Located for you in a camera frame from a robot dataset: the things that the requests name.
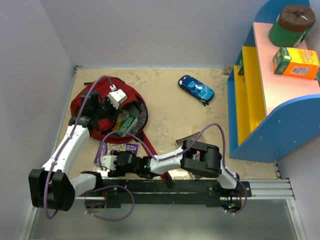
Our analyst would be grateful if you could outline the blue patterned pencil case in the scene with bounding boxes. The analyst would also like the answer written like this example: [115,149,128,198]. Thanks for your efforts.
[178,75,215,103]

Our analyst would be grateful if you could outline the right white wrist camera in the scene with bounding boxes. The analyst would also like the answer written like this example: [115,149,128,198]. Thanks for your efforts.
[99,155,117,171]

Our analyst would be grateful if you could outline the green snack packet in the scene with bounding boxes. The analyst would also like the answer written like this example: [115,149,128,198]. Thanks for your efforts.
[112,110,138,137]

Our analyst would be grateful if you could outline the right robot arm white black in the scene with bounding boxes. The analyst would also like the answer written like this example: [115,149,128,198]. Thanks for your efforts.
[100,140,241,197]

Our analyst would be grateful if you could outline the red student backpack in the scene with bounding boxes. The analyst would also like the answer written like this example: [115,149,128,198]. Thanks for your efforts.
[69,76,176,190]

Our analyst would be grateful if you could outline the Tale of Two Cities book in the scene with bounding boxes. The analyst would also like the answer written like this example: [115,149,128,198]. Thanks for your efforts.
[175,132,206,180]

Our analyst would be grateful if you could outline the purple cable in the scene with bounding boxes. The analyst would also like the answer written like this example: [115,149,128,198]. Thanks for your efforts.
[43,75,136,221]
[98,123,250,216]

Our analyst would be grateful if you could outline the aluminium rail frame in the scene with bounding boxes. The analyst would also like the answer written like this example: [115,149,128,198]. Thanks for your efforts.
[21,67,301,240]

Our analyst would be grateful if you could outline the blue yellow pink shelf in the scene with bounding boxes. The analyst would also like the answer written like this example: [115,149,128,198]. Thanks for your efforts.
[227,0,320,163]

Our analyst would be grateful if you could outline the green box on shelf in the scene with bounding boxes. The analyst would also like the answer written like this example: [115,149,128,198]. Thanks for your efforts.
[237,57,245,76]

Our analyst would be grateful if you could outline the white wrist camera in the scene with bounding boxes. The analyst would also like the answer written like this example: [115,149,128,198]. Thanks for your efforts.
[107,89,127,110]
[99,155,117,171]

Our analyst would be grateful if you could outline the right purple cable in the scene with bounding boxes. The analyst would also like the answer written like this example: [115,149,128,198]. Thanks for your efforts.
[98,123,250,216]

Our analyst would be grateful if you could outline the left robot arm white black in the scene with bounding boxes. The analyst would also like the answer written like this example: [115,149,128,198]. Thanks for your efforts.
[28,89,127,212]

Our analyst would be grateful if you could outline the green cylinder brown lid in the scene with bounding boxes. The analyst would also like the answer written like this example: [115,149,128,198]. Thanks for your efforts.
[268,4,316,48]

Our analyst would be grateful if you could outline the orange green crayon box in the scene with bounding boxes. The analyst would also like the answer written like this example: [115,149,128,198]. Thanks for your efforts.
[272,47,320,80]

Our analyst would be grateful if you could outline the purple book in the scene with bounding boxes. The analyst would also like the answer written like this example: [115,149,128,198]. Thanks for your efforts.
[93,143,139,166]

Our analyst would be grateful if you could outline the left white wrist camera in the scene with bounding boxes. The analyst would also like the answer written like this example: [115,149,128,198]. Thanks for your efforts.
[107,89,127,110]

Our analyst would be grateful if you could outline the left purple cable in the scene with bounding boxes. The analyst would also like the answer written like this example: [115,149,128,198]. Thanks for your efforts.
[43,75,136,221]

